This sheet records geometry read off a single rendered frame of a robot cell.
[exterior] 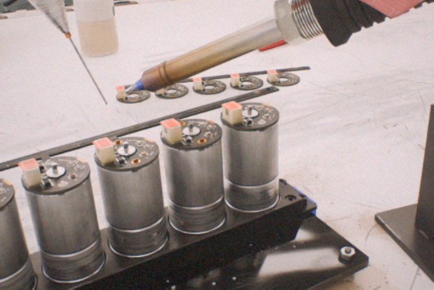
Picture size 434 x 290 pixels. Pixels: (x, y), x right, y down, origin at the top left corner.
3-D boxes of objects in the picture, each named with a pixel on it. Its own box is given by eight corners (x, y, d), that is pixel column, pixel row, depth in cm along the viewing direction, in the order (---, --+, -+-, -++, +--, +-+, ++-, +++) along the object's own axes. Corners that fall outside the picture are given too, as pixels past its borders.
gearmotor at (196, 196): (236, 238, 26) (232, 133, 23) (186, 257, 24) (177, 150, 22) (209, 210, 27) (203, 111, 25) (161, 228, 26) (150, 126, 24)
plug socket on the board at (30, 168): (50, 181, 21) (46, 165, 21) (26, 188, 20) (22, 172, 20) (43, 171, 21) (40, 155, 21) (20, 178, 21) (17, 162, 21)
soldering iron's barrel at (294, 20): (150, 111, 20) (327, 41, 17) (126, 71, 19) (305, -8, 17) (164, 93, 21) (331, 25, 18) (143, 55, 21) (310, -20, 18)
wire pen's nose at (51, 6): (46, 36, 19) (22, -5, 18) (74, 18, 19) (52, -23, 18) (56, 44, 18) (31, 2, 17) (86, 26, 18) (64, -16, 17)
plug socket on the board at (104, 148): (122, 159, 22) (120, 143, 22) (101, 165, 22) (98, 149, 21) (114, 150, 23) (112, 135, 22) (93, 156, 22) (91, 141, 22)
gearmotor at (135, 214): (179, 260, 24) (168, 153, 22) (124, 281, 23) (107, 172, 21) (154, 230, 26) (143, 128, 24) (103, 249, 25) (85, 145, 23)
